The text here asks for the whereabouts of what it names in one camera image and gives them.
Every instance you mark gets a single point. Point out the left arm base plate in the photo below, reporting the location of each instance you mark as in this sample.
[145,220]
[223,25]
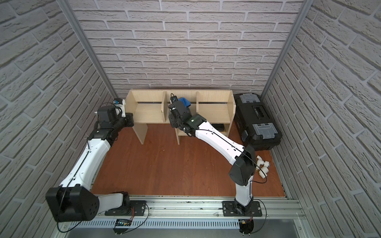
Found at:
[134,207]

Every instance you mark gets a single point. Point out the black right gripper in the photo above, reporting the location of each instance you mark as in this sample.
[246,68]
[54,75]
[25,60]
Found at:
[177,108]

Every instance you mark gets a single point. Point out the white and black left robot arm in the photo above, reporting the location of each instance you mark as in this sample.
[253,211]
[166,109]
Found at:
[72,200]

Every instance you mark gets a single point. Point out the light wooden bookshelf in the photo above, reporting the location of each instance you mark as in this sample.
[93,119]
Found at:
[151,107]

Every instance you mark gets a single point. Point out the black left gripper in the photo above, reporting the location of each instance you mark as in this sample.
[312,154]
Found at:
[128,119]

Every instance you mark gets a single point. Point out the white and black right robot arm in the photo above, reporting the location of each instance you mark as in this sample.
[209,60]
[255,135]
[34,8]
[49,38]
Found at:
[240,157]

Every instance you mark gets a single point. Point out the black round connector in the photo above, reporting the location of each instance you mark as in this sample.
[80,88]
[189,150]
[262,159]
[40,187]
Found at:
[246,226]

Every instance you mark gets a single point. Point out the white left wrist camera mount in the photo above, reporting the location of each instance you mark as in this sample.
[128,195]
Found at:
[120,107]

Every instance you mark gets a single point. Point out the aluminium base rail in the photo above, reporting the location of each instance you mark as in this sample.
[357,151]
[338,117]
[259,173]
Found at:
[192,213]

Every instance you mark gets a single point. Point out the small green circuit board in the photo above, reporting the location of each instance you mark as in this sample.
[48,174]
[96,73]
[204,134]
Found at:
[123,223]

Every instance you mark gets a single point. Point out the black plastic toolbox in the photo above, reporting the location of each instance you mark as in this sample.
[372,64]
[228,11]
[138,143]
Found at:
[256,127]

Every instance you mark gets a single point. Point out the black book with gold lettering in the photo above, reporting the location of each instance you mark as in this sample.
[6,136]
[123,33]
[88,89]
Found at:
[219,127]

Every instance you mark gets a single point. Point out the blue and grey microfibre cloth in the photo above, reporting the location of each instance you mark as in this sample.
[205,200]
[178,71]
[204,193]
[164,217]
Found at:
[186,102]

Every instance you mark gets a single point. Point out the white plastic pipe fitting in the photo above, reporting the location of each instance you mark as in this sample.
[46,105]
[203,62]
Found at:
[262,167]

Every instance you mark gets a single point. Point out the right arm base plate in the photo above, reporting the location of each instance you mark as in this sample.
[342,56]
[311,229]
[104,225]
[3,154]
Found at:
[235,209]

